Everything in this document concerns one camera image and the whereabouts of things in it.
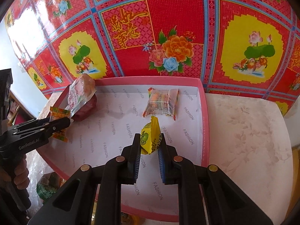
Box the rainbow striped candy packet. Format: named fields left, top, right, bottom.
left=142, top=87, right=179, bottom=121

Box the left hand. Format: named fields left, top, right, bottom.
left=14, top=155, right=30, bottom=190

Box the peach jelly drink pouch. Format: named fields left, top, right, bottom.
left=67, top=73, right=97, bottom=121

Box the yellow candy packet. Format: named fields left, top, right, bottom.
left=140, top=116, right=162, bottom=155

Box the red floral wall covering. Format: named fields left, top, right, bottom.
left=3, top=0, right=299, bottom=114

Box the pink shallow cardboard box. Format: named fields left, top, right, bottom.
left=38, top=76, right=209, bottom=222

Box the orange burger gummy packet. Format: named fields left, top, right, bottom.
left=49, top=106, right=71, bottom=143

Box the green snack packet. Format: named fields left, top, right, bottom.
left=36, top=172, right=63, bottom=203

